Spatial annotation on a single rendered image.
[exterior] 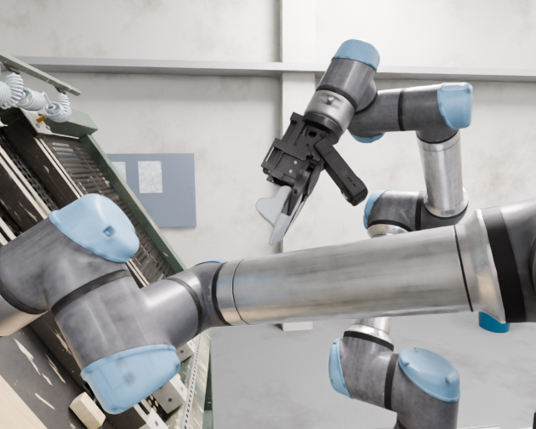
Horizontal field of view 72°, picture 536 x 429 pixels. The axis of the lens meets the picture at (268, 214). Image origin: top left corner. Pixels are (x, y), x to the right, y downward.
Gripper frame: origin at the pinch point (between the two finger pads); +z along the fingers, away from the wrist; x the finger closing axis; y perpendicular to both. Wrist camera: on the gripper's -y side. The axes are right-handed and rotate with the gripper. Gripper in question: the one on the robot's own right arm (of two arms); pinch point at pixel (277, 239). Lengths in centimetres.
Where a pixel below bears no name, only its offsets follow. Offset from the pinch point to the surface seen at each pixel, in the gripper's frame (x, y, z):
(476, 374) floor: -275, -145, -2
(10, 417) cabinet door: -10, 30, 49
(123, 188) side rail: -127, 111, 0
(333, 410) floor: -222, -51, 65
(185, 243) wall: -291, 129, 15
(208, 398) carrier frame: -181, 23, 88
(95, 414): -30, 24, 51
